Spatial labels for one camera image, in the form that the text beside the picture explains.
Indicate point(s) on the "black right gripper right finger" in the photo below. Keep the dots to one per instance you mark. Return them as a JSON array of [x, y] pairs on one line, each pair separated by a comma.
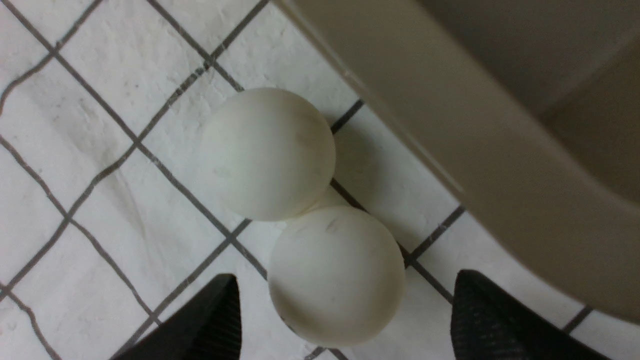
[[489, 324]]

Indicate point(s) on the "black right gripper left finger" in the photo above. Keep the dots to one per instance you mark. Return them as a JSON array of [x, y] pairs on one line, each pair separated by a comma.
[[207, 327]]

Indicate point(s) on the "white table-tennis ball with logo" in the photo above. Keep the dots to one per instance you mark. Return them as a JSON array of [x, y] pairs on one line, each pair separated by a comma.
[[336, 276]]

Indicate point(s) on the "plain white table-tennis ball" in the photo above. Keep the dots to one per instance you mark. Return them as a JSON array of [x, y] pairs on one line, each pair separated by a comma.
[[268, 153]]

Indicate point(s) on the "white grid-pattern tablecloth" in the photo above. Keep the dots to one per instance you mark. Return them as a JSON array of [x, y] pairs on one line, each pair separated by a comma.
[[107, 229]]

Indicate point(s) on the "olive plastic bin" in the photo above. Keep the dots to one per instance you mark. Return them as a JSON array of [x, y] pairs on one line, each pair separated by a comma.
[[486, 148]]

